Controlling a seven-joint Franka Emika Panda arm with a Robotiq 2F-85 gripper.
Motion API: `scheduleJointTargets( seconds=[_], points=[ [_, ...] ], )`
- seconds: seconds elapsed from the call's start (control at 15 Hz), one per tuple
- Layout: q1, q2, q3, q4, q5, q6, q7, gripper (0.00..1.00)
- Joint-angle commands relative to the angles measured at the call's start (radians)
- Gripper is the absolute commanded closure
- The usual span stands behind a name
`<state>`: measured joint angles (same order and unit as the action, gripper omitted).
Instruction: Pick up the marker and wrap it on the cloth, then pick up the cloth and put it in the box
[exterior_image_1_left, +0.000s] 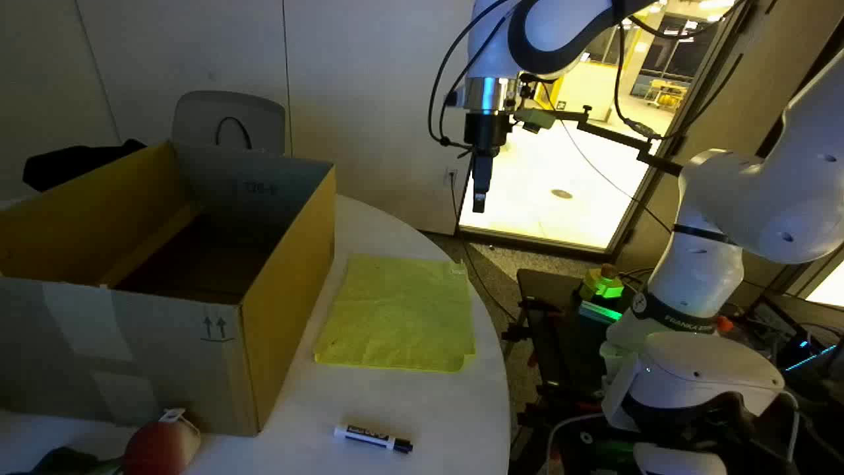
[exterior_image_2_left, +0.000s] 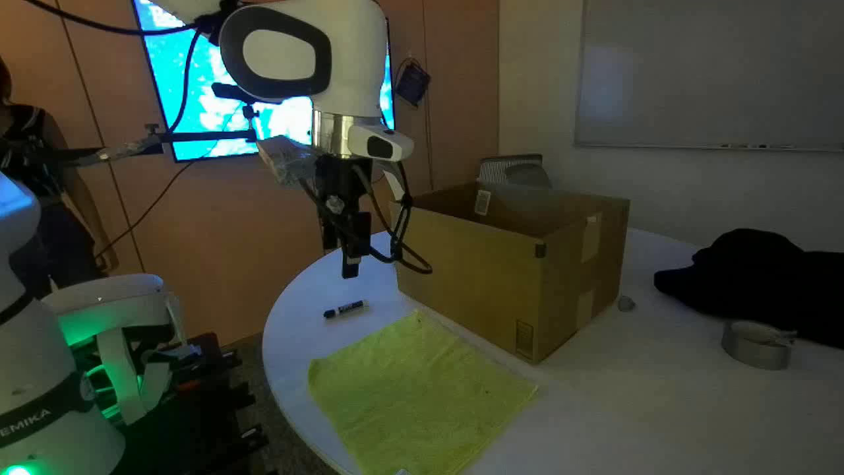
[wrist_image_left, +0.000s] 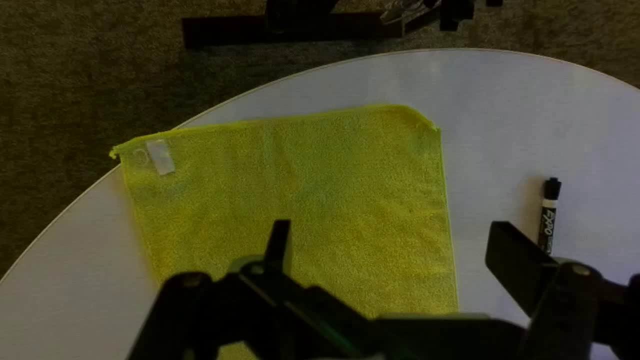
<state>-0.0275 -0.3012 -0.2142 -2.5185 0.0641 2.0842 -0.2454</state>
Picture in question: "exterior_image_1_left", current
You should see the red round toy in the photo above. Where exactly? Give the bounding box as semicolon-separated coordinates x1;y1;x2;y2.
120;420;203;475

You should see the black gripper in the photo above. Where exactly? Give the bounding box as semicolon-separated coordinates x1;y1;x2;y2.
460;112;512;218

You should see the dark green object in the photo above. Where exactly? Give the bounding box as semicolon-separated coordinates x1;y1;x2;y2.
28;446;125;475

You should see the gray chair back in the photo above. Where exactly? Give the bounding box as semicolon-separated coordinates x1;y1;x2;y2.
168;91;288;158

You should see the yellow cloth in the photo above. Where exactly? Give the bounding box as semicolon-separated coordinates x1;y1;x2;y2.
310;255;476;376

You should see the green lit control device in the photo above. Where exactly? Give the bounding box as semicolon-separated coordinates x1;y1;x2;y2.
575;273;628;326

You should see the black jacket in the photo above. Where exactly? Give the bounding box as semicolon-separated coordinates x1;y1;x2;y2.
21;138;148;197

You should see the open cardboard box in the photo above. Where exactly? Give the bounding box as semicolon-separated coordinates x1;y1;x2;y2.
0;141;340;438

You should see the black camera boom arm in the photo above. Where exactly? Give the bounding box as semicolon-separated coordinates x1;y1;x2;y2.
562;103;686;174

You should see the black and white marker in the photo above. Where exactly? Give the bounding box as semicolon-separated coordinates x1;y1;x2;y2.
332;422;417;458

